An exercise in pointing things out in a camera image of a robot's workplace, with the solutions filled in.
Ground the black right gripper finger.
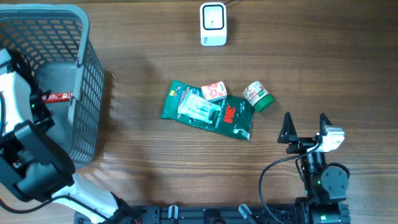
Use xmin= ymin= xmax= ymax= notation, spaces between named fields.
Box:
xmin=320 ymin=113 xmax=332 ymax=134
xmin=277 ymin=112 xmax=297 ymax=144

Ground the green lid spice jar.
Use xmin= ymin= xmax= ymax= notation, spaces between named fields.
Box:
xmin=243 ymin=81 xmax=274 ymax=113

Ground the green 3M gloves package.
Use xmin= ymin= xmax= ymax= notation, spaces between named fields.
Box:
xmin=161 ymin=80 xmax=254 ymax=140

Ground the red white small box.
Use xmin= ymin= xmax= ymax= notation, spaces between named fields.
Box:
xmin=201 ymin=81 xmax=228 ymax=102

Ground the teal white wipes packet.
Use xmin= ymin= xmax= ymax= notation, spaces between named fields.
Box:
xmin=177 ymin=93 xmax=221 ymax=124

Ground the red stick sachet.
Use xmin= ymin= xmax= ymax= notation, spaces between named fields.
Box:
xmin=42 ymin=92 xmax=73 ymax=103

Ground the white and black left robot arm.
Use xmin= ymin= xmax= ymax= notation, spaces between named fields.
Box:
xmin=1 ymin=49 xmax=139 ymax=223

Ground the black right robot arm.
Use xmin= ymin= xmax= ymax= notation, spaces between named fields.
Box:
xmin=277 ymin=112 xmax=350 ymax=223

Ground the white barcode scanner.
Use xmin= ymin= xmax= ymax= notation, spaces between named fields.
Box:
xmin=200 ymin=2 xmax=228 ymax=47

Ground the grey plastic mesh basket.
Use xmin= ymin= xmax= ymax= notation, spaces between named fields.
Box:
xmin=1 ymin=4 xmax=104 ymax=169

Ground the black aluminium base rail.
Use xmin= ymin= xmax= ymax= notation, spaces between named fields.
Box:
xmin=73 ymin=204 xmax=351 ymax=224

